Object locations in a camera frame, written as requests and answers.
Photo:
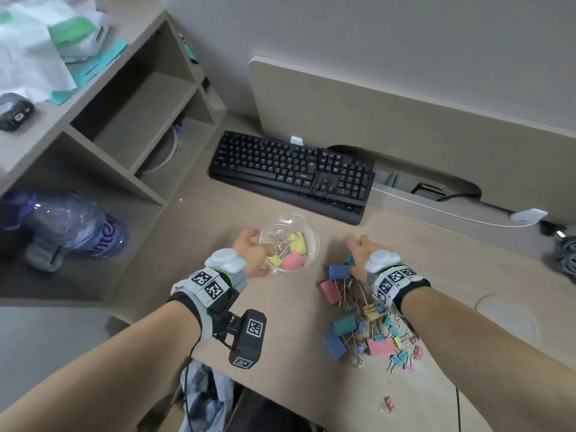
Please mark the person's right hand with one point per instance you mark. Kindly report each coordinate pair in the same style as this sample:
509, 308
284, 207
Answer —
362, 251

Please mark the person's left hand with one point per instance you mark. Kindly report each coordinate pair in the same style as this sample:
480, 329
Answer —
254, 256

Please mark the yellow large binder clip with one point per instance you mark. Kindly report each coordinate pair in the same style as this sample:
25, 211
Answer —
298, 242
273, 264

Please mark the pink large binder clip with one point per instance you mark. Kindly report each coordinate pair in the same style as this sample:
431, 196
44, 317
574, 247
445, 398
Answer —
292, 261

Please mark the large clear plastic jar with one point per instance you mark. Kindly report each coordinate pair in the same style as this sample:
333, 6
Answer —
288, 224

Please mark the pile of mixed binder clips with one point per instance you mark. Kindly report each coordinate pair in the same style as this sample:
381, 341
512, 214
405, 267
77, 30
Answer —
344, 324

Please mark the blue large binder clip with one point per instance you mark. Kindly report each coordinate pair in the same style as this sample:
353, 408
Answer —
334, 346

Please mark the transparent round plastic lid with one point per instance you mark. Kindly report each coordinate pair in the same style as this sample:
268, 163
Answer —
508, 317

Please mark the person's right forearm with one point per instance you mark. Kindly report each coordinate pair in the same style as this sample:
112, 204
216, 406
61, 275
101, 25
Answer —
486, 350

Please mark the person's left forearm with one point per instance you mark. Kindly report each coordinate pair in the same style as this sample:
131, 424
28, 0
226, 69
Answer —
103, 377

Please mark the white right hand tracker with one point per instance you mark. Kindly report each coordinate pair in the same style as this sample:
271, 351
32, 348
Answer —
382, 260

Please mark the white hand tracker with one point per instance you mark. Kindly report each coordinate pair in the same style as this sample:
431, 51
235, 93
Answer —
382, 260
225, 260

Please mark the white left hand tracker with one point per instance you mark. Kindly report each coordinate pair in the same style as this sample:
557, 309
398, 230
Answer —
225, 260

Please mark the grey right marker wristband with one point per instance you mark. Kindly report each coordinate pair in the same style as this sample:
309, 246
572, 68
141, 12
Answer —
396, 281

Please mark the grey marker wristband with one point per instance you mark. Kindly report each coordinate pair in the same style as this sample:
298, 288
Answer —
396, 281
209, 285

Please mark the grey left marker wristband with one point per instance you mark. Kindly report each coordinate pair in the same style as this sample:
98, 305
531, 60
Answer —
209, 285

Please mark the black keyboard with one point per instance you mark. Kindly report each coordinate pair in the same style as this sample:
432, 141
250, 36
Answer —
270, 161

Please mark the white round device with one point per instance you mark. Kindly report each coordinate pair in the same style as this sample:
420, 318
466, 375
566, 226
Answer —
170, 150

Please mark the blue white patterned bag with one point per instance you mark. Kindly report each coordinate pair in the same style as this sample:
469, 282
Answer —
207, 395

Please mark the purple label water bottle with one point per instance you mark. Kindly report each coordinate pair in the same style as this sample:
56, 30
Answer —
67, 224

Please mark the beige wooden shelf unit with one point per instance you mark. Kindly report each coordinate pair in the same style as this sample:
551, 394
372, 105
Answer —
135, 107

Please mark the black plug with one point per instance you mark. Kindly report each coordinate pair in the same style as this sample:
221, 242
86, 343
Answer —
551, 228

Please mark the teal card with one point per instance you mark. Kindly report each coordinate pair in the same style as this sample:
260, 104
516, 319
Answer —
189, 51

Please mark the teal paper folder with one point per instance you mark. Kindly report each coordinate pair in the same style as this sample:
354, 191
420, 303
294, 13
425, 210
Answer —
101, 58

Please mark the small black device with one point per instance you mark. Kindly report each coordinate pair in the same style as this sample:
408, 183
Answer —
15, 112

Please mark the green white package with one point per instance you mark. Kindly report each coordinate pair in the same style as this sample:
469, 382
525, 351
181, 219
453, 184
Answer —
72, 29

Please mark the white plastic bag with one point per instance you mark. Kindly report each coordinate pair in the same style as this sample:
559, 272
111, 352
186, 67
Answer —
27, 62

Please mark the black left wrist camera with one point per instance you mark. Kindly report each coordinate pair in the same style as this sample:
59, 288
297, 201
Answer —
247, 339

